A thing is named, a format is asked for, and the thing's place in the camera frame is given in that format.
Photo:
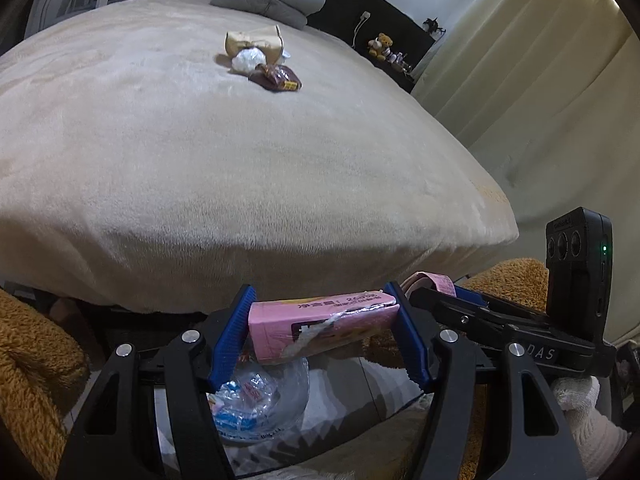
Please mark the black headboard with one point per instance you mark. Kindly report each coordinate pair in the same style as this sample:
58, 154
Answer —
380, 15

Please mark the dark red snack wrapper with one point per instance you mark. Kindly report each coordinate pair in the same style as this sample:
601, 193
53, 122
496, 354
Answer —
275, 79

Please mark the large clear plastic bag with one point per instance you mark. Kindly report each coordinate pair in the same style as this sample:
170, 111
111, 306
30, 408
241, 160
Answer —
282, 390

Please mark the black bedside shelf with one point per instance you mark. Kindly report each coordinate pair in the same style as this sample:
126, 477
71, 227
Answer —
407, 80

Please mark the brown teddy bear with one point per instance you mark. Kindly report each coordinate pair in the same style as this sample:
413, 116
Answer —
381, 46

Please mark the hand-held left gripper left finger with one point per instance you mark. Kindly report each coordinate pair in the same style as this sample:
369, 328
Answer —
227, 345

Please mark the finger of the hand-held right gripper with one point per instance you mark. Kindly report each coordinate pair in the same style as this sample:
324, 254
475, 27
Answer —
475, 296
465, 317

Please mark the beige blanket bed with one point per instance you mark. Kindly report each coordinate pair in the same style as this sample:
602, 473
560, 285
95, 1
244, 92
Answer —
225, 170

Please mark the cluster of small bottles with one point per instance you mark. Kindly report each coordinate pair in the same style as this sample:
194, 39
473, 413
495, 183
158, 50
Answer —
401, 61

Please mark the cream curtain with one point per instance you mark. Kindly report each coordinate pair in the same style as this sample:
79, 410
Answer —
525, 85

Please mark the white plastic wrapper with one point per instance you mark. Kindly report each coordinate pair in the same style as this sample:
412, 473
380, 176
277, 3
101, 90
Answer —
247, 61

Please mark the small black plant figure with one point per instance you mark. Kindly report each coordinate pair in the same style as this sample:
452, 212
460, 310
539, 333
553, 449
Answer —
434, 26

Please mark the brown paper bag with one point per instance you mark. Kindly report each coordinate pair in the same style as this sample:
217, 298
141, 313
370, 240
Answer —
250, 40

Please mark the pink bear print box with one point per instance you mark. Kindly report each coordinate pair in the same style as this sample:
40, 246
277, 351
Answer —
320, 327

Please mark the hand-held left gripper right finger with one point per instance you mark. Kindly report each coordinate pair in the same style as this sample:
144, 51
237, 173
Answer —
412, 345

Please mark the pink striped wrapper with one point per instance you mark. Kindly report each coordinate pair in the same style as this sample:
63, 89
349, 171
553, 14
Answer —
440, 282

